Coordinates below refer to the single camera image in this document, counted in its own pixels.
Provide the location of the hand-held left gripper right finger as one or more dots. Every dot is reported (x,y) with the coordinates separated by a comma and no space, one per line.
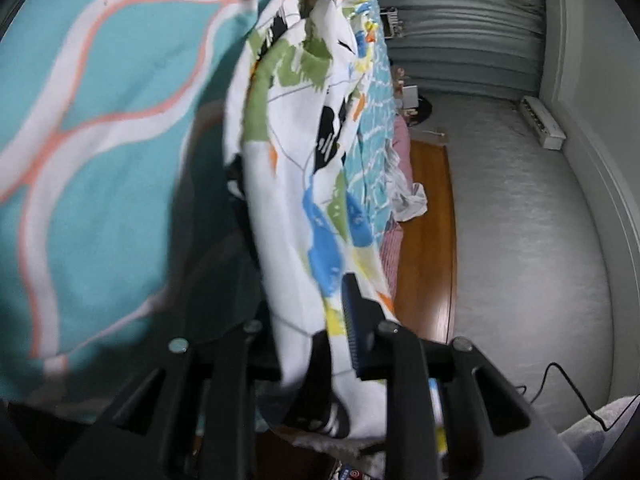
(356,330)

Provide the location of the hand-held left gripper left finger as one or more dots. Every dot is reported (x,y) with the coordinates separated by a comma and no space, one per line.
(227,370)

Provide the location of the white garment with colourful patches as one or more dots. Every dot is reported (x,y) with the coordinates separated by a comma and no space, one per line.
(285,210)

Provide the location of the white crumpled cloth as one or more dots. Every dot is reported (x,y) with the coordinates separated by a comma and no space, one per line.
(410,200)

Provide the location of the pink bed sheet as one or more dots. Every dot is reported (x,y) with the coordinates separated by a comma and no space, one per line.
(401,155)

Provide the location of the small white box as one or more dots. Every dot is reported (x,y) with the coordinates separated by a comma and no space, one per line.
(410,96)

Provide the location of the grey fuzzy cloth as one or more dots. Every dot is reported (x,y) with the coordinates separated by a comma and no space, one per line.
(600,435)

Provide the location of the white power strip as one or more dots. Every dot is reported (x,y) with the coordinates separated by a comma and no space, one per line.
(542,122)

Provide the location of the teal patterned bedspread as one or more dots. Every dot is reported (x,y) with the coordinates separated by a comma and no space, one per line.
(100,110)

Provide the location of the grey curtain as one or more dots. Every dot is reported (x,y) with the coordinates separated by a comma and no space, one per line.
(460,30)

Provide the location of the wooden bed frame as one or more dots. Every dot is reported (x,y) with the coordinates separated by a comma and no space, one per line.
(430,240)

